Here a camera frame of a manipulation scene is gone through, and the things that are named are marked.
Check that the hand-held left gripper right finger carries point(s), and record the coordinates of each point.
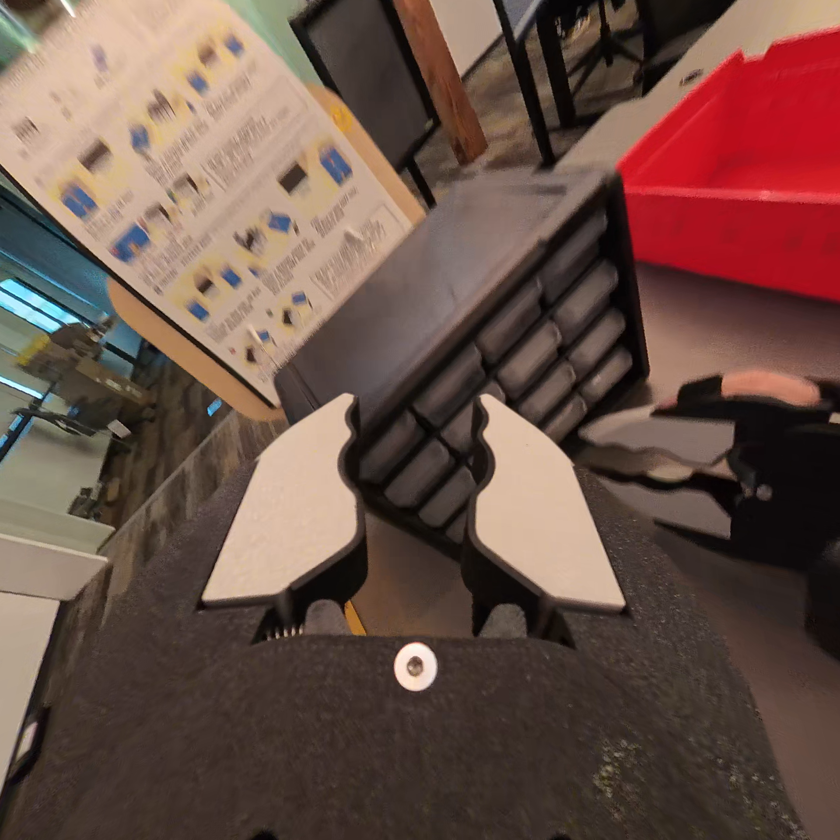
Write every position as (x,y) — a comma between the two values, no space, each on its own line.
(545,525)

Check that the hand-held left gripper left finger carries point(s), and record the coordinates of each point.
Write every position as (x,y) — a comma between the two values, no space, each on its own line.
(289,525)

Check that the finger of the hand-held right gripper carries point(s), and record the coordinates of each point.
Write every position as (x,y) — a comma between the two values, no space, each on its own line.
(656,440)
(693,528)

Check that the yellow plastic bin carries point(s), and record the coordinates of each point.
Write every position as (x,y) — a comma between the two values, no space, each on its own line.
(356,617)

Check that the black drawer cabinet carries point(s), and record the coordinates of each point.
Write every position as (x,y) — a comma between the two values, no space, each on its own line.
(460,263)

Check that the red plastic bin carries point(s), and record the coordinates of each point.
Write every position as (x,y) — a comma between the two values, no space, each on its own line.
(748,171)

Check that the person's right hand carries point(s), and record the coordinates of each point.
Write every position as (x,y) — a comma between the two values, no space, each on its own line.
(768,383)

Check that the white flat panel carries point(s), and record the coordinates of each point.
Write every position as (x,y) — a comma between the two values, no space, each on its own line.
(40,617)

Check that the round metal desk bolt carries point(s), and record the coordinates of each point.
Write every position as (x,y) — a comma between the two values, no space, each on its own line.
(692,76)

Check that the printed instruction sheet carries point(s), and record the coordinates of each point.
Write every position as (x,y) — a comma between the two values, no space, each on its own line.
(197,171)

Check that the dark panel on stand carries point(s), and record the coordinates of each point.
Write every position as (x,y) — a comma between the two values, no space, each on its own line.
(374,72)

